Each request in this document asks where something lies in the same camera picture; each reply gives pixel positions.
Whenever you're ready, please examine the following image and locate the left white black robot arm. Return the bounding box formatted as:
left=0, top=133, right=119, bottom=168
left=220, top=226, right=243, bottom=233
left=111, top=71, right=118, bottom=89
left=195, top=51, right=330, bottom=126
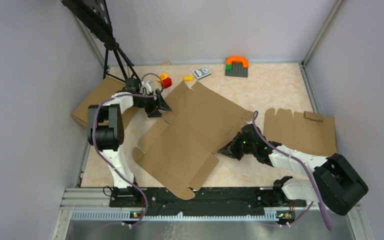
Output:
left=87, top=76, right=172, bottom=207

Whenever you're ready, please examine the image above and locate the flat cardboard sheet right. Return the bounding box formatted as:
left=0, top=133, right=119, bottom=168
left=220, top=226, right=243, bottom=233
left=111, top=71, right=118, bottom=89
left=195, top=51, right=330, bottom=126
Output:
left=263, top=108, right=337, bottom=157

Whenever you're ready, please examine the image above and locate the large cardboard box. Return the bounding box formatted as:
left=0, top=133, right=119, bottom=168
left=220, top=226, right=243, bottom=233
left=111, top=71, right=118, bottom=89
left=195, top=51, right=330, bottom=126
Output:
left=132, top=82, right=253, bottom=200

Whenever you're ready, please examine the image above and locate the red yellow toy block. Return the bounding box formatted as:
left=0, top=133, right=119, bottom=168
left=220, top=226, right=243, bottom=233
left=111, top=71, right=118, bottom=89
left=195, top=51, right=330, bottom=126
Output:
left=158, top=73, right=173, bottom=89

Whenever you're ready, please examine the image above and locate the folded cardboard box left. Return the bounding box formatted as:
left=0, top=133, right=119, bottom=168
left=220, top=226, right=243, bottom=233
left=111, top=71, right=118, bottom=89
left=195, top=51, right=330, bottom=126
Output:
left=70, top=76, right=125, bottom=128

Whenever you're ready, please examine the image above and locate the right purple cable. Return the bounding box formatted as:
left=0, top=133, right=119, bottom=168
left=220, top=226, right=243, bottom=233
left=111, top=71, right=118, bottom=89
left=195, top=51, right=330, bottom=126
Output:
left=251, top=110, right=334, bottom=232

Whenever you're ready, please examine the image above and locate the small yellow block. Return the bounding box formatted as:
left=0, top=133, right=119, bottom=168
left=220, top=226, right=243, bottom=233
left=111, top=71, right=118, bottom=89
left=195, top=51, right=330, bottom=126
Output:
left=183, top=76, right=194, bottom=82

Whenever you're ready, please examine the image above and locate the playing card deck box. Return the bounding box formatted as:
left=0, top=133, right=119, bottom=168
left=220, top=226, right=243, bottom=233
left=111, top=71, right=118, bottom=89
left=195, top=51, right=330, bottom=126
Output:
left=192, top=65, right=212, bottom=80

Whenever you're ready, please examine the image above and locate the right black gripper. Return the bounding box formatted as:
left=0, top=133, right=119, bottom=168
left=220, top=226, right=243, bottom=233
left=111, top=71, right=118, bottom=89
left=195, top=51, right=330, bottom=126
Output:
left=218, top=131, right=256, bottom=161

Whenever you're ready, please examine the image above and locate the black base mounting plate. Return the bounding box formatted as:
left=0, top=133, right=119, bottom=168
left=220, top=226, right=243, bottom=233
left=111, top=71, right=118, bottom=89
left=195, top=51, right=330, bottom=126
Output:
left=109, top=187, right=307, bottom=217

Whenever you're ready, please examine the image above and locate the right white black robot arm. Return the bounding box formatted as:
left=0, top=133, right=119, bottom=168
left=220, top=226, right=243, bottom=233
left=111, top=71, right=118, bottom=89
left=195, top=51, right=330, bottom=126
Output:
left=217, top=124, right=369, bottom=216

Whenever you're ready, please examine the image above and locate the aluminium frame rail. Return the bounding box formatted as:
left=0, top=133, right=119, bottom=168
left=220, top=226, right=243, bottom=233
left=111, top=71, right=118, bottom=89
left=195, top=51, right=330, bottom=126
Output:
left=51, top=188, right=374, bottom=240

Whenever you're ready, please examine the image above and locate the black tripod stand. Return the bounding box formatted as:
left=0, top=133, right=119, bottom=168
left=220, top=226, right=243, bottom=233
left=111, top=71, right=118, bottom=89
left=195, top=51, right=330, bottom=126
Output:
left=61, top=0, right=140, bottom=82

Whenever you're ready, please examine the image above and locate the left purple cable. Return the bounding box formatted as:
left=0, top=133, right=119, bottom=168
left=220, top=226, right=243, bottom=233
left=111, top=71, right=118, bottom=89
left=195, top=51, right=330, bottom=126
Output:
left=91, top=72, right=166, bottom=229

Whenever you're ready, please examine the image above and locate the purple cable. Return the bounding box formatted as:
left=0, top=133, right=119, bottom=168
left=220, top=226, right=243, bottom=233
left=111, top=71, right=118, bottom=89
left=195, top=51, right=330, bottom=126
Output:
left=251, top=110, right=334, bottom=232
left=91, top=72, right=166, bottom=229

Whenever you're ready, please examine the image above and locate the grey plate with orange arch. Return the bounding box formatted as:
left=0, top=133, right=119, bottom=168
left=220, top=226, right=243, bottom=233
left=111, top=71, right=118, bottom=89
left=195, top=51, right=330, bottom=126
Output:
left=224, top=56, right=249, bottom=78

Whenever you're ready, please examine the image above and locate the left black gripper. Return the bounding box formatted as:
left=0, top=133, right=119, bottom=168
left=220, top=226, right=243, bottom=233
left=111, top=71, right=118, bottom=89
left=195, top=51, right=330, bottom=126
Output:
left=134, top=88, right=172, bottom=118

